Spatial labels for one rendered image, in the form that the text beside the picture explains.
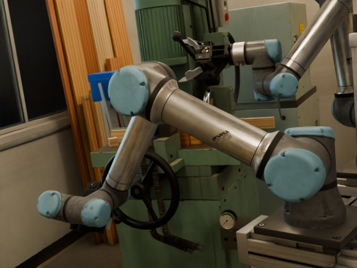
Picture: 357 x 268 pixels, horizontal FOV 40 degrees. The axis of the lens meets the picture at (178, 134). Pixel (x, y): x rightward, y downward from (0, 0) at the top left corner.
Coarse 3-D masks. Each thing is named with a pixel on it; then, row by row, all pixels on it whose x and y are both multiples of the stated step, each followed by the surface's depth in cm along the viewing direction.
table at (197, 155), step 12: (108, 144) 206; (120, 144) 203; (192, 144) 186; (204, 144) 184; (96, 156) 193; (108, 156) 191; (180, 156) 180; (192, 156) 178; (204, 156) 176; (216, 156) 175; (228, 156) 173; (180, 168) 176
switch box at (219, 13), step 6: (216, 0) 206; (222, 0) 208; (216, 6) 207; (222, 6) 207; (210, 12) 208; (216, 12) 208; (222, 12) 207; (210, 18) 209; (216, 18) 208; (222, 18) 207; (210, 24) 210; (216, 24) 209; (222, 24) 208; (228, 24) 215
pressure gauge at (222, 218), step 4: (224, 212) 171; (228, 212) 171; (232, 212) 172; (220, 216) 172; (224, 216) 172; (228, 216) 171; (232, 216) 170; (236, 216) 172; (220, 220) 172; (224, 220) 172; (228, 220) 171; (232, 220) 171; (236, 220) 172; (220, 224) 172; (224, 224) 172; (228, 224) 172; (232, 224) 171; (224, 228) 172; (228, 228) 172; (232, 228) 174
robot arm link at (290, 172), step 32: (160, 64) 125; (128, 96) 115; (160, 96) 114; (192, 96) 116; (192, 128) 113; (224, 128) 110; (256, 128) 110; (256, 160) 107; (288, 160) 102; (320, 160) 103; (288, 192) 104
